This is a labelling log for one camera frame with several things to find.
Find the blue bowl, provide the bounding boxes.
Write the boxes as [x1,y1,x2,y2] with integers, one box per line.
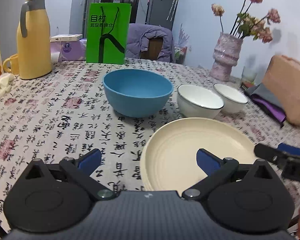
[103,69,174,118]

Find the grey refrigerator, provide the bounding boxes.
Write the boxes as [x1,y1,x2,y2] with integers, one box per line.
[145,0,178,30]

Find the pink suitcase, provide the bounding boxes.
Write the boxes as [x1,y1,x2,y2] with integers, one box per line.
[262,55,300,126]

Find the brown wooden chair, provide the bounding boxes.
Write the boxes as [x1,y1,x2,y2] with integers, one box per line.
[145,37,163,61]

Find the pink textured vase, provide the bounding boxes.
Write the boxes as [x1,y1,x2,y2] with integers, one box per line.
[210,33,243,82]

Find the purple jacket on chair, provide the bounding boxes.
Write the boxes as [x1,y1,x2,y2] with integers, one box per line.
[125,23,175,63]

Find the grey purple cloth pouch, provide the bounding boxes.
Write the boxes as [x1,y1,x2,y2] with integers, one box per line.
[244,83,287,128]

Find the white bowl black rim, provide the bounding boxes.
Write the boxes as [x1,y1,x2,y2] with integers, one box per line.
[177,85,225,119]
[213,83,248,114]

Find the yellow mug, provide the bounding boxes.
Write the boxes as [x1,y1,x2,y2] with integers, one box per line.
[2,54,19,75]

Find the white gloves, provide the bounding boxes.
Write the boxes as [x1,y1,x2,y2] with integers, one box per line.
[0,73,15,98]

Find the dried pink flowers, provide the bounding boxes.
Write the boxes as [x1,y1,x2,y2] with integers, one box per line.
[217,0,281,45]

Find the large cream plate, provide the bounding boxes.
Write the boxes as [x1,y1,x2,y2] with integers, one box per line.
[139,117,260,196]

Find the white box on tissues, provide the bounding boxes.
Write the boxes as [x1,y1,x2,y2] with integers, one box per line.
[50,34,83,42]

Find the yellow thermos jug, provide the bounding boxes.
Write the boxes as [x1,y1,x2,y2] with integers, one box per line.
[17,0,52,80]

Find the calligraphy print tablecloth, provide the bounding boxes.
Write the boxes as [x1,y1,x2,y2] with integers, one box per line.
[0,57,300,233]

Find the green paper bag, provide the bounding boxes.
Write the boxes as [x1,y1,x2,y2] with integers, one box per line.
[86,3,132,64]

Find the drinking glass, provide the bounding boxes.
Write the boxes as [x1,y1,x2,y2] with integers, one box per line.
[241,66,257,84]

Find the purple tissue pack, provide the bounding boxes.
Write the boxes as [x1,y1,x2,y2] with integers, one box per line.
[50,38,87,62]

